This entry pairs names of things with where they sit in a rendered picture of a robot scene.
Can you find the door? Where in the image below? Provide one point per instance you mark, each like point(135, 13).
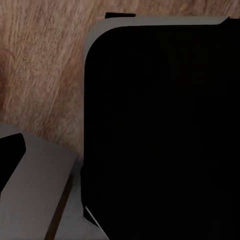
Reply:
point(51, 232)

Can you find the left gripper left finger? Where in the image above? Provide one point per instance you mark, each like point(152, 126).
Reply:
point(12, 149)

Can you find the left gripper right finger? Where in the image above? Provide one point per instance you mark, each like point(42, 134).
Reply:
point(232, 149)

